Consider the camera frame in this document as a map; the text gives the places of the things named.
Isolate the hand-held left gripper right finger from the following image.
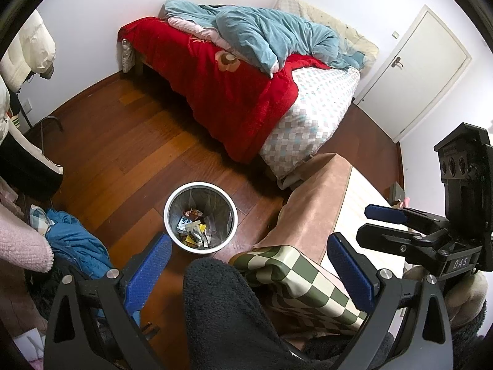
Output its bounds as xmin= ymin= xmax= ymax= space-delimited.
xmin=327 ymin=232 xmax=454 ymax=370

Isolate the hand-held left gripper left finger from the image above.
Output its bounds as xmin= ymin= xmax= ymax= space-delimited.
xmin=44 ymin=232 xmax=173 ymax=370

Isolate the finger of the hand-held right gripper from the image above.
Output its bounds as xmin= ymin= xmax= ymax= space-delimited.
xmin=355 ymin=223 xmax=444 ymax=265
xmin=364 ymin=203 xmax=450 ymax=236

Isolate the white round trash bin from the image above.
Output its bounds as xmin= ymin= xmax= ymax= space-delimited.
xmin=164 ymin=182 xmax=238 ymax=254

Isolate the person's right forearm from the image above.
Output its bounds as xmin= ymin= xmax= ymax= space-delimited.
xmin=443 ymin=273 xmax=493 ymax=367

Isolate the cream bed sheet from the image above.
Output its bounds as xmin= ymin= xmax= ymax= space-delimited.
xmin=320 ymin=166 xmax=409 ymax=274

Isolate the small grey box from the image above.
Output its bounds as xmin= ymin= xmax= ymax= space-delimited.
xmin=388 ymin=183 xmax=406 ymax=206

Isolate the green white checkered cushion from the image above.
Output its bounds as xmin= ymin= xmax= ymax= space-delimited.
xmin=229 ymin=245 xmax=368 ymax=336

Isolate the pile of wrappers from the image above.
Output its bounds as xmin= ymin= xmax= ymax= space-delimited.
xmin=176 ymin=208 xmax=218 ymax=248

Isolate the tan fleece blanket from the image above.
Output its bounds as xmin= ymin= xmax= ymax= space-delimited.
xmin=254 ymin=153 xmax=353 ymax=266

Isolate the blue jacket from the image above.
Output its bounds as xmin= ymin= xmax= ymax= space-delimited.
xmin=44 ymin=209 xmax=112 ymax=282

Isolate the dark fleece clothing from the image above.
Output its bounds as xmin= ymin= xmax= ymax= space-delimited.
xmin=183 ymin=257 xmax=393 ymax=370

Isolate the white cloth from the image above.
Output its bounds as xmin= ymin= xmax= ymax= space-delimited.
xmin=277 ymin=173 xmax=305 ymax=191

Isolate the pastel checkered bed sheet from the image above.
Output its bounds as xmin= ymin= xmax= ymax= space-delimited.
xmin=259 ymin=66 xmax=362 ymax=180

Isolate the light blue checkered cloth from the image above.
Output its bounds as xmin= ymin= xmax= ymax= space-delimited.
xmin=29 ymin=205 xmax=55 ymax=236

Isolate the pink fuzzy cloth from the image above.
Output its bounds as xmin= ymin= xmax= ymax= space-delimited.
xmin=0 ymin=200 xmax=55 ymax=274

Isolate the white door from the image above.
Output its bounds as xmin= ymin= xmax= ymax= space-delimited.
xmin=353 ymin=5 xmax=474 ymax=143

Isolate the white paper sheet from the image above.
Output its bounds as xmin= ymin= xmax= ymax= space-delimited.
xmin=13 ymin=327 xmax=47 ymax=359

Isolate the black white tote bag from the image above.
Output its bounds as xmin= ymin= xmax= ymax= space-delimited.
xmin=0 ymin=125 xmax=64 ymax=201

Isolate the red fleece blanket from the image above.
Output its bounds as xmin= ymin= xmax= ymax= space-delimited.
xmin=117 ymin=16 xmax=361 ymax=164

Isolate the cream quilted pillow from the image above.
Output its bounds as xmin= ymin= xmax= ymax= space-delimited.
xmin=273 ymin=0 xmax=380 ymax=66

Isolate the light blue duvet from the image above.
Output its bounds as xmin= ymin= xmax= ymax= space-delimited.
xmin=164 ymin=0 xmax=365 ymax=78

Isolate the pink bed sheet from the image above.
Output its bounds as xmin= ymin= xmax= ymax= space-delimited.
xmin=166 ymin=15 xmax=235 ymax=52

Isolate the cream puffer jacket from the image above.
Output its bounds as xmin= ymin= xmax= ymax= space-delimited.
xmin=0 ymin=10 xmax=56 ymax=93

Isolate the black metal chair frame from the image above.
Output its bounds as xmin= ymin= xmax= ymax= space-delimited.
xmin=25 ymin=115 xmax=64 ymax=151

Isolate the wooden bed frame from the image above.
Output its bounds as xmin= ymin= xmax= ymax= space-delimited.
xmin=131 ymin=44 xmax=162 ymax=80

